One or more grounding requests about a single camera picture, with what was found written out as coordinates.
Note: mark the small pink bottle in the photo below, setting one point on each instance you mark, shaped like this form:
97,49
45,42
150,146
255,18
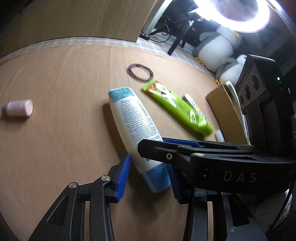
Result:
19,107

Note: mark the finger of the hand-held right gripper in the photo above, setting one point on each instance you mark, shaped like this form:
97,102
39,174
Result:
182,141
161,153

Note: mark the plaid bed sheet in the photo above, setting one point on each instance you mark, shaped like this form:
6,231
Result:
161,47

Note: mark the light wood board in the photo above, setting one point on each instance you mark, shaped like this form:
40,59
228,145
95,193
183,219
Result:
81,18

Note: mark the white window frame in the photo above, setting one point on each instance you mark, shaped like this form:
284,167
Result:
157,14

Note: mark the brown cardboard box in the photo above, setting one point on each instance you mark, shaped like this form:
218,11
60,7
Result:
224,111

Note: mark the green tube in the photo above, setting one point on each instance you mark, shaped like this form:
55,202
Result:
182,109

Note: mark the black power strip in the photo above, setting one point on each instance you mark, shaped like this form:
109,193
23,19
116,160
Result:
144,36

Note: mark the white and blue lotion bottle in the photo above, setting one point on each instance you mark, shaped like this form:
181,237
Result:
131,115

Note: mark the large penguin plush toy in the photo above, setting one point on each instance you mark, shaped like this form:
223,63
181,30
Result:
215,51

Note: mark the white striped packet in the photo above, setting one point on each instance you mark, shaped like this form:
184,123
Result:
190,98

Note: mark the white massager with grey balls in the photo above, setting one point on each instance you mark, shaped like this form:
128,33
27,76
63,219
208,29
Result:
232,89

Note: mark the small penguin plush toy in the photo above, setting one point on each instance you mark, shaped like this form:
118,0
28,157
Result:
231,71

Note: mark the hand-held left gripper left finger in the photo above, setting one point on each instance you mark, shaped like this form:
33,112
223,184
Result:
122,178

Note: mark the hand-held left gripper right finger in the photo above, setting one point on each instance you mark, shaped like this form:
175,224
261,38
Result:
175,185

